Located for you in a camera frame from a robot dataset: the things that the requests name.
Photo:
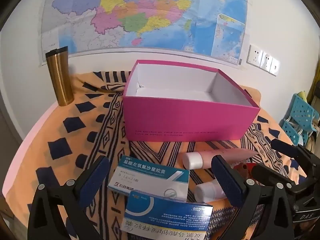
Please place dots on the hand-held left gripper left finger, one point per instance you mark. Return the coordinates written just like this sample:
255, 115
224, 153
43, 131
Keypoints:
98, 177

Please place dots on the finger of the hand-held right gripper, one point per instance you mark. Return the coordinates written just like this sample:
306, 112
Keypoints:
285, 146
270, 175

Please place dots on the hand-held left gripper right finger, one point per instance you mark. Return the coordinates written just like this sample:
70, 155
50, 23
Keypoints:
225, 177

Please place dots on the small white capped tube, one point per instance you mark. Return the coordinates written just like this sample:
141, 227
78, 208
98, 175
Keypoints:
203, 191

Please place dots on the pink tube white cap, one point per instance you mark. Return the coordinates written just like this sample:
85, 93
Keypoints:
237, 153

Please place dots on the teal white medicine box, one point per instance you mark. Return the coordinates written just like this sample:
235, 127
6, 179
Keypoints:
150, 177

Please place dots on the blue white medicine box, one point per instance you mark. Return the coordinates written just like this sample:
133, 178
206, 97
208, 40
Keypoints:
162, 215

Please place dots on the pink cardboard box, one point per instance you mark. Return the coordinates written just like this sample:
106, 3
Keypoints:
175, 120

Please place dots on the blue perforated plastic basket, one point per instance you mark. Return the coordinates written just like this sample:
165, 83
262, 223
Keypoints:
300, 112

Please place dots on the orange patterned blanket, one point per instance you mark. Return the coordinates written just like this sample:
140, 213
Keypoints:
82, 140

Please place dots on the small yellow object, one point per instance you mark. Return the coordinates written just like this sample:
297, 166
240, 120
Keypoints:
301, 95

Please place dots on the gold metal tumbler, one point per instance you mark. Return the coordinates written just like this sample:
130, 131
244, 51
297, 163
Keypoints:
60, 80

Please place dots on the white wall socket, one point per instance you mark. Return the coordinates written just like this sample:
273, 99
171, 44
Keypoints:
264, 60
253, 53
274, 66

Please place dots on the colourful wall map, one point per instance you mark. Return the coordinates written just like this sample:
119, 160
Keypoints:
125, 17

